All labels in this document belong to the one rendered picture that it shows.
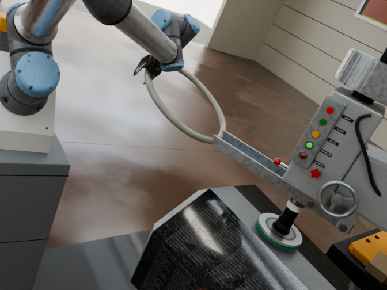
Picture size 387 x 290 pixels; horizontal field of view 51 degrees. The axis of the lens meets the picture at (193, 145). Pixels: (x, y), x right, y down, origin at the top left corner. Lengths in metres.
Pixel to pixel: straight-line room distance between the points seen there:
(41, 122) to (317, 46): 8.22
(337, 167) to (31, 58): 1.18
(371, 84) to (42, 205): 1.41
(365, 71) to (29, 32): 1.18
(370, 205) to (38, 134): 1.33
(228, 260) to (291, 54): 8.38
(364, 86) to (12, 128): 1.33
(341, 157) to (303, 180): 0.17
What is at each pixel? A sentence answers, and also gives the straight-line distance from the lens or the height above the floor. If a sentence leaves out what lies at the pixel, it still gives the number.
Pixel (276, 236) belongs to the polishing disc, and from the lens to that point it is 1.82.
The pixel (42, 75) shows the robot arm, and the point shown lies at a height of 1.23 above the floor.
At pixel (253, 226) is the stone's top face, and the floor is 0.85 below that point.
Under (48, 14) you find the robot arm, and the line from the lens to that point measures 1.41.
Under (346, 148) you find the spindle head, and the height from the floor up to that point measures 1.40.
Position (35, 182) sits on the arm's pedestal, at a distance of 1.80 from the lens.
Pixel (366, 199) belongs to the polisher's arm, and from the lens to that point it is 1.66.
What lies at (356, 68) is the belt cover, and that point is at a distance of 1.57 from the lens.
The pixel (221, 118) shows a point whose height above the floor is 1.16.
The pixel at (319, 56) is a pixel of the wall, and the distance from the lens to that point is 9.43.
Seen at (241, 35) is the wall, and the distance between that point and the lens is 10.09.
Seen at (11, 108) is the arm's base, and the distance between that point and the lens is 1.73.
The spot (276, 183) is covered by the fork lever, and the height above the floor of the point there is 1.11.
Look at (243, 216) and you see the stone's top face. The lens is 1.93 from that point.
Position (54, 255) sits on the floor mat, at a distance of 2.56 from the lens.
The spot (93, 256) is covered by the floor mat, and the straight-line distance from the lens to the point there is 2.62.
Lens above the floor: 1.81
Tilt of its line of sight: 24 degrees down
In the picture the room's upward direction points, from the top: 24 degrees clockwise
